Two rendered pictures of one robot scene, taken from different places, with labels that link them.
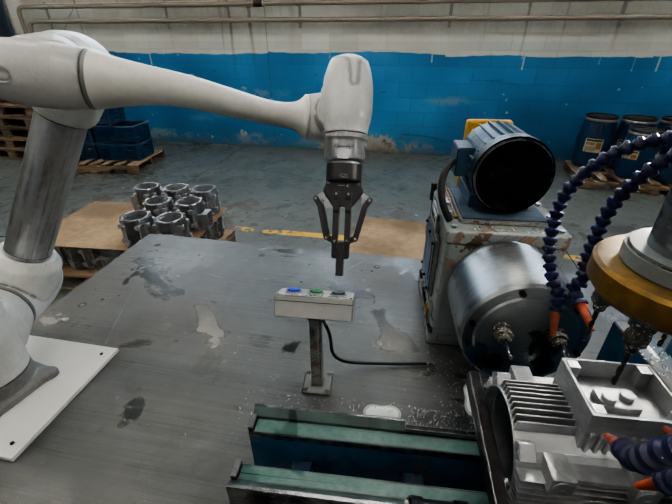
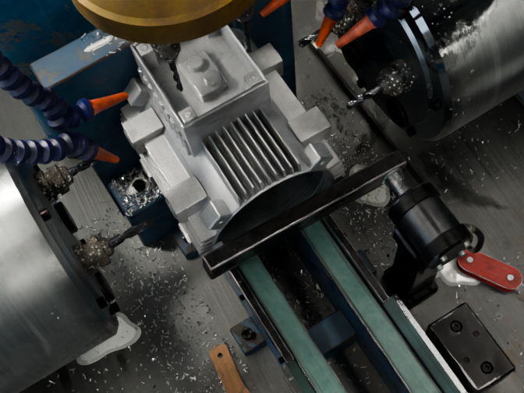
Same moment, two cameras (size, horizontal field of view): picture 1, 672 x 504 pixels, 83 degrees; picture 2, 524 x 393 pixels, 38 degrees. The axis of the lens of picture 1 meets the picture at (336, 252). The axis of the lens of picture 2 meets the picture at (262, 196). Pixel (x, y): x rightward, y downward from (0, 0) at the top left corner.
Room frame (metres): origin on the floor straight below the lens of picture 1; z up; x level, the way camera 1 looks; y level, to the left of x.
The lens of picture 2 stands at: (0.54, 0.03, 1.81)
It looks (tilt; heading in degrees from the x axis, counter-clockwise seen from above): 66 degrees down; 241
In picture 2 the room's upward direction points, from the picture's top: 10 degrees counter-clockwise
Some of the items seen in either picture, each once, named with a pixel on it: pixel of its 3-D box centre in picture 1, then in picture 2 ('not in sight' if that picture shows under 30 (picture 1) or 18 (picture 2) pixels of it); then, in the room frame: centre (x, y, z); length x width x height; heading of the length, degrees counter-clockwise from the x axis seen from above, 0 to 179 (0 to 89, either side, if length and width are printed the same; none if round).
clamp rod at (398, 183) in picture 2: not in sight; (409, 200); (0.24, -0.17, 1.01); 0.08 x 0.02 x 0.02; 83
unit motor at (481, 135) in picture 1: (475, 201); not in sight; (0.99, -0.39, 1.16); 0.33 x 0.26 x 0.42; 173
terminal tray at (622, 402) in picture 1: (613, 406); (203, 81); (0.35, -0.39, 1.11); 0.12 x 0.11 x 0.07; 83
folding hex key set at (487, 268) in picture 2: not in sight; (488, 270); (0.16, -0.08, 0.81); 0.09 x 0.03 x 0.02; 114
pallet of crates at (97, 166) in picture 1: (102, 136); not in sight; (5.20, 3.15, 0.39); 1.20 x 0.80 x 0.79; 87
